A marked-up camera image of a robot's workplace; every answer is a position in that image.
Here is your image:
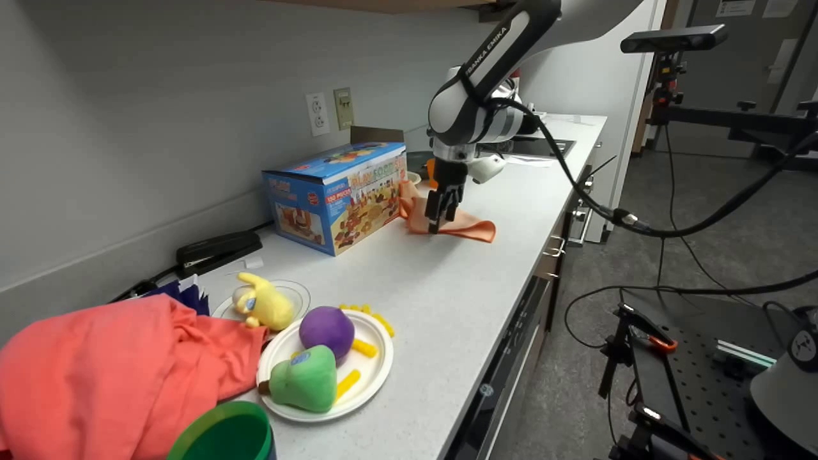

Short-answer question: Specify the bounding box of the green bowl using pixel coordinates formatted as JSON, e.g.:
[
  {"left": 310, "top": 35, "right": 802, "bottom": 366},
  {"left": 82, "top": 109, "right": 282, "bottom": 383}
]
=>
[{"left": 166, "top": 398, "right": 278, "bottom": 460}]

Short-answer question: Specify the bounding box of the green plush pear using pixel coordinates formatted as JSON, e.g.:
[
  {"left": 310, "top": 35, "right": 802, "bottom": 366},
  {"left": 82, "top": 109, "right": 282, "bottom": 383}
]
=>
[{"left": 268, "top": 342, "right": 341, "bottom": 416}]

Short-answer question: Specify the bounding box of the colourful toy box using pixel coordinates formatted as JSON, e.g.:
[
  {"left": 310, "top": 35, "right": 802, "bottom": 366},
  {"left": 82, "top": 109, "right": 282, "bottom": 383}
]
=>
[{"left": 261, "top": 141, "right": 411, "bottom": 259}]

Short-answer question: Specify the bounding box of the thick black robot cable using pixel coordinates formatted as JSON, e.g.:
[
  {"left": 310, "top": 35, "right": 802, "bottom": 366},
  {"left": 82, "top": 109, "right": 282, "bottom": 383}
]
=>
[{"left": 488, "top": 97, "right": 818, "bottom": 241}]

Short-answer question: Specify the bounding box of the black tripod with orange clamp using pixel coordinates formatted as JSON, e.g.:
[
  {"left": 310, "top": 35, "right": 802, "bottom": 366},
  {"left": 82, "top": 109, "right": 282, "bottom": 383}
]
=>
[{"left": 596, "top": 302, "right": 684, "bottom": 460}]

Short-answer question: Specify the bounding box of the purple plush ball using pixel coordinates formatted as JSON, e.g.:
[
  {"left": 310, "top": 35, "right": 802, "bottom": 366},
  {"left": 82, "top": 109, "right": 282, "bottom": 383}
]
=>
[{"left": 297, "top": 305, "right": 357, "bottom": 366}]

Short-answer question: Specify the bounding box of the silver drawer handle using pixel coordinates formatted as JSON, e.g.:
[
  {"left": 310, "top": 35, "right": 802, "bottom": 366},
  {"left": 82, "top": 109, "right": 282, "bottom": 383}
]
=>
[
  {"left": 539, "top": 232, "right": 568, "bottom": 261},
  {"left": 568, "top": 200, "right": 596, "bottom": 227}
]

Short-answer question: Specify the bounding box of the orange cloth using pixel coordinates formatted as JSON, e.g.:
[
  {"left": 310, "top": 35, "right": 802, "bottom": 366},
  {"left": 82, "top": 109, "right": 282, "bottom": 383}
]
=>
[{"left": 398, "top": 180, "right": 498, "bottom": 246}]

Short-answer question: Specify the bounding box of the white paper plate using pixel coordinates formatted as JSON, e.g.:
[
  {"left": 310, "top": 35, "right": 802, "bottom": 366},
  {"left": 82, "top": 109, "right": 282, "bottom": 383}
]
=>
[{"left": 255, "top": 307, "right": 396, "bottom": 428}]

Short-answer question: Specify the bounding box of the yellow plush toy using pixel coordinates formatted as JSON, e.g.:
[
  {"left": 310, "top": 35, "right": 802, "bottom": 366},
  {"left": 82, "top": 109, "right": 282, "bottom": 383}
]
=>
[{"left": 231, "top": 272, "right": 298, "bottom": 334}]

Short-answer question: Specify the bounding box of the thin black floor cable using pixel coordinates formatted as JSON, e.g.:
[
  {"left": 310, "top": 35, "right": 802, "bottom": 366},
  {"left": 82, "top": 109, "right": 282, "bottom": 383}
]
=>
[{"left": 560, "top": 267, "right": 818, "bottom": 352}]

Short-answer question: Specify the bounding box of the white wall outlet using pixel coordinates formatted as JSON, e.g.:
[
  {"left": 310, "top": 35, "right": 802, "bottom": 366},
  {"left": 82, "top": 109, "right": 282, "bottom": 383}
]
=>
[{"left": 304, "top": 89, "right": 333, "bottom": 137}]

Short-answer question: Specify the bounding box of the dark brown flat board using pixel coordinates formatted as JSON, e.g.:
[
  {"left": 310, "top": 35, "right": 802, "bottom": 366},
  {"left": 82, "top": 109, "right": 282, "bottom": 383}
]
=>
[{"left": 347, "top": 126, "right": 407, "bottom": 149}]

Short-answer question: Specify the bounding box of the beige wall switch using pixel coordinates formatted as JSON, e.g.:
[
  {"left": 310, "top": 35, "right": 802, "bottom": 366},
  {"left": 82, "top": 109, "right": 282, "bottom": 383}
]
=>
[{"left": 330, "top": 84, "right": 356, "bottom": 134}]

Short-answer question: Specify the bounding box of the grey round base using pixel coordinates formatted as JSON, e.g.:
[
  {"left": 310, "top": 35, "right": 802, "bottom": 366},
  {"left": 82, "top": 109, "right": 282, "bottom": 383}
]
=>
[{"left": 750, "top": 348, "right": 818, "bottom": 457}]

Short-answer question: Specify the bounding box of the coral red cloth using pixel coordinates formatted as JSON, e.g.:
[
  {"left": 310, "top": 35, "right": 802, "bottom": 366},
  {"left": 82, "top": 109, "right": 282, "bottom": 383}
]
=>
[{"left": 0, "top": 293, "right": 268, "bottom": 460}]

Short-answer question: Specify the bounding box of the black depth camera bar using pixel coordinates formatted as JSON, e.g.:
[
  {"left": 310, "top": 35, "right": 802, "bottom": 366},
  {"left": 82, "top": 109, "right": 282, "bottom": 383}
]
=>
[{"left": 619, "top": 20, "right": 730, "bottom": 57}]

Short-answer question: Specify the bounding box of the black stapler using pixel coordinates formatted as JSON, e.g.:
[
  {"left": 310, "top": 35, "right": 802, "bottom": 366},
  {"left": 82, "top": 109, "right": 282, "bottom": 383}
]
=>
[{"left": 173, "top": 227, "right": 265, "bottom": 278}]

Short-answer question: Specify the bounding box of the dark blue fabric item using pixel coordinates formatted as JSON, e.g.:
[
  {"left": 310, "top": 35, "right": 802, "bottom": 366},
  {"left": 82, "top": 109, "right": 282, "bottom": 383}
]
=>
[{"left": 157, "top": 278, "right": 213, "bottom": 318}]

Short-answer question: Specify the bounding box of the black camera boom stand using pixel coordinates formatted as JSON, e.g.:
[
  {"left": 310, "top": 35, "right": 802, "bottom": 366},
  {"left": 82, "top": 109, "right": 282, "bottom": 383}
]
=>
[{"left": 646, "top": 48, "right": 818, "bottom": 162}]

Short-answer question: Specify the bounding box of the black perforated breadboard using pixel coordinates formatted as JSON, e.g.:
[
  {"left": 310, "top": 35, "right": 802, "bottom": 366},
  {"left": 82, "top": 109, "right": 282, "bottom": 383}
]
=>
[{"left": 633, "top": 292, "right": 818, "bottom": 460}]

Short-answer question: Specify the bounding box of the small clear plate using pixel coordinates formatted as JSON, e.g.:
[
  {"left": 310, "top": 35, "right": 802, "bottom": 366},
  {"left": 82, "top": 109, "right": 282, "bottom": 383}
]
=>
[{"left": 213, "top": 278, "right": 314, "bottom": 327}]

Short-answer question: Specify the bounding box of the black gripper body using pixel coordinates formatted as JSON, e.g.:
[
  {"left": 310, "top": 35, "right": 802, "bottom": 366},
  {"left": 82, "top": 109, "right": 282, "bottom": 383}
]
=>
[{"left": 435, "top": 155, "right": 471, "bottom": 198}]

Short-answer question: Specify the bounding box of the teal stick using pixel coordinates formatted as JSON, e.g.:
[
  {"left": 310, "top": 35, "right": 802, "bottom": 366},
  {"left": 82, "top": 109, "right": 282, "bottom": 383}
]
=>
[{"left": 713, "top": 338, "right": 779, "bottom": 370}]

